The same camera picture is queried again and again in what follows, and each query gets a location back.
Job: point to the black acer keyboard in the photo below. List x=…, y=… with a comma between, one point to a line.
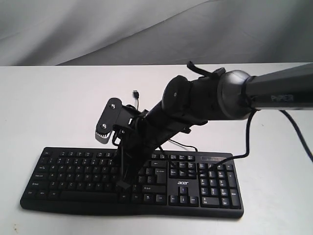
x=84, y=181

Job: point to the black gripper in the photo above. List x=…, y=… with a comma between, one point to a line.
x=139, y=137

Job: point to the grey backdrop cloth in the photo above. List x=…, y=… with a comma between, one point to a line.
x=154, y=32

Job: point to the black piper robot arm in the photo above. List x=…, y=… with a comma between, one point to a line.
x=217, y=95

